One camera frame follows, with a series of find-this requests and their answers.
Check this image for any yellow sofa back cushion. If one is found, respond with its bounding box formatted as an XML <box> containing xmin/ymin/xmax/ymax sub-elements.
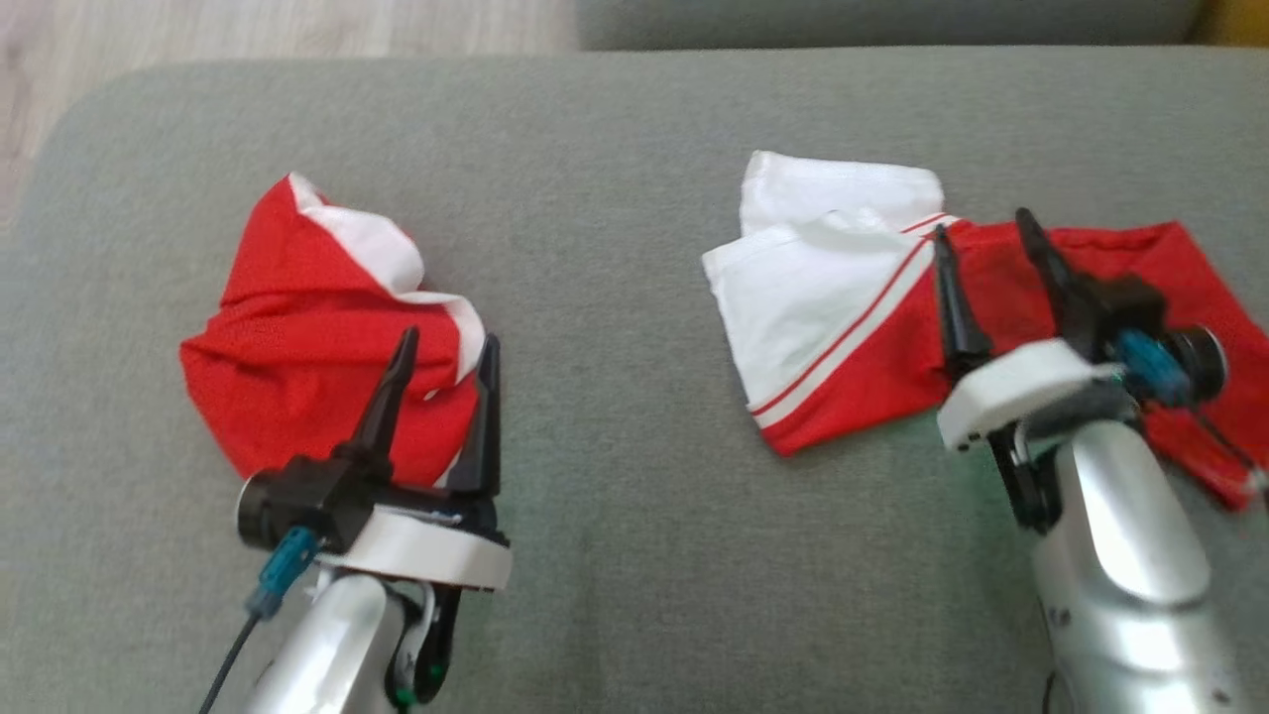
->
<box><xmin>1190</xmin><ymin>0</ymin><xmax>1269</xmax><ymax>46</ymax></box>

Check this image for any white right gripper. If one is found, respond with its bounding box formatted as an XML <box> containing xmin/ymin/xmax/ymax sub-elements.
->
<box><xmin>930</xmin><ymin>205</ymin><xmax>1128</xmax><ymax>453</ymax></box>

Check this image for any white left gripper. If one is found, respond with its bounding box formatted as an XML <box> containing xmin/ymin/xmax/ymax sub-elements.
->
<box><xmin>317</xmin><ymin>325</ymin><xmax>514</xmax><ymax>593</ymax></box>

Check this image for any red white numbered jersey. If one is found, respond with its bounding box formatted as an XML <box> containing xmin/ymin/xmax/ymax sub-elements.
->
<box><xmin>702</xmin><ymin>149</ymin><xmax>1269</xmax><ymax>512</ymax></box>

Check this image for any grey sofa cushion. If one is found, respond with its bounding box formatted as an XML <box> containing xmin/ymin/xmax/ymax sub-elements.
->
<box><xmin>575</xmin><ymin>0</ymin><xmax>1206</xmax><ymax>51</ymax></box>

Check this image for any red white garment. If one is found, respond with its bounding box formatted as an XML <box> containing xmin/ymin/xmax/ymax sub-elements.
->
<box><xmin>178</xmin><ymin>171</ymin><xmax>489</xmax><ymax>492</ymax></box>

